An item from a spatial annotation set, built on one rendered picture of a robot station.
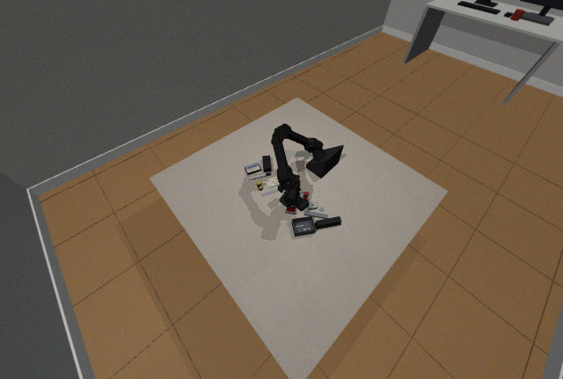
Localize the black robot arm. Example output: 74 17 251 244
271 123 327 207

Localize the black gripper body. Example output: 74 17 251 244
278 186 309 211

